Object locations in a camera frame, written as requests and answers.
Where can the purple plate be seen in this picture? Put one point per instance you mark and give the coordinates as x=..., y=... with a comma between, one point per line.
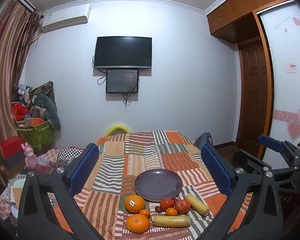
x=158, y=185

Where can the red box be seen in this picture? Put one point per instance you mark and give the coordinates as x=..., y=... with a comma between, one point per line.
x=10, y=147

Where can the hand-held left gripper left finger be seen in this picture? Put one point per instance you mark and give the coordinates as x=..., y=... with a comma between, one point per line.
x=86, y=165

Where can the small tangerine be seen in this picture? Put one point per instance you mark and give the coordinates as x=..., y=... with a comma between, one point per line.
x=144, y=213
x=171, y=212

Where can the red plastic bag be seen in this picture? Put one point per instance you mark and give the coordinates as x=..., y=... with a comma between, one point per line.
x=20, y=112

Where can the large orange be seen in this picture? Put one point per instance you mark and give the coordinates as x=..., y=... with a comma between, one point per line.
x=134, y=203
x=137, y=223

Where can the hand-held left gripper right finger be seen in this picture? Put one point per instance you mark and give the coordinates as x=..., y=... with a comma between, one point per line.
x=215, y=167

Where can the striped red curtain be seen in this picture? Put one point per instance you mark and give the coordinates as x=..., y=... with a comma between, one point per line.
x=7, y=67

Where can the brown overhead cabinet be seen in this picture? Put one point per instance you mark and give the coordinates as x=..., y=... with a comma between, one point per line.
x=240, y=10

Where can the small black wall monitor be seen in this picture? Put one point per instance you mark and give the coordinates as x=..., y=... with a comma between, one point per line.
x=122, y=81

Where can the grey plush shark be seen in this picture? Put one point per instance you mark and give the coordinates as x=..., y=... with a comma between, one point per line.
x=50, y=110

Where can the yellow corn cob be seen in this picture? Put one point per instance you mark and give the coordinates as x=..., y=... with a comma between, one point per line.
x=197, y=205
x=171, y=221

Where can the pink plush toy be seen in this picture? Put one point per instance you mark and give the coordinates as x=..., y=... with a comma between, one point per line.
x=30, y=156

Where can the green storage box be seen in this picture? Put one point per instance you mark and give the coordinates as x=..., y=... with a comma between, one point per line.
x=37, y=137

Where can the black and white checkered cloth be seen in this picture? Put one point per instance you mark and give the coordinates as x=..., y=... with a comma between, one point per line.
x=70, y=155

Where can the white air conditioner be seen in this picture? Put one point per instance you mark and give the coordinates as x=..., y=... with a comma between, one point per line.
x=65, y=17

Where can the dark grey box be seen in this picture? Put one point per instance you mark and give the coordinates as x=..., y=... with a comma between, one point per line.
x=13, y=161

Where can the yellow curved object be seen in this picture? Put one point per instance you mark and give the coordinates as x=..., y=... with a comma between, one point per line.
x=116, y=127

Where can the dark patterned cushion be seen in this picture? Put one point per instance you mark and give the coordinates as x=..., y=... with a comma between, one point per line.
x=43, y=88

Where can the brown wooden door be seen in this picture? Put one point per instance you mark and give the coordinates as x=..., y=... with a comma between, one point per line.
x=253, y=100

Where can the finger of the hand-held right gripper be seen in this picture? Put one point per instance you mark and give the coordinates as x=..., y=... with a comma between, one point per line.
x=271, y=141
x=252, y=163

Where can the striped patchwork blanket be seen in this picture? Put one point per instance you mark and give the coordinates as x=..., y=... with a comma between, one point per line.
x=145, y=152

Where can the red tomato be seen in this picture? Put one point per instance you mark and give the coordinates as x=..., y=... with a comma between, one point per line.
x=182, y=206
x=167, y=202

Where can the dark blue object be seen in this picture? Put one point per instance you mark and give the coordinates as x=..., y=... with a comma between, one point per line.
x=202, y=138

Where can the small dark red fruit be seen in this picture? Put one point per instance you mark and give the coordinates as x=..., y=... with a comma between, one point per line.
x=158, y=209

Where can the black wall television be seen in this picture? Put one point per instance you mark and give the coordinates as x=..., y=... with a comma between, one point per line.
x=123, y=52

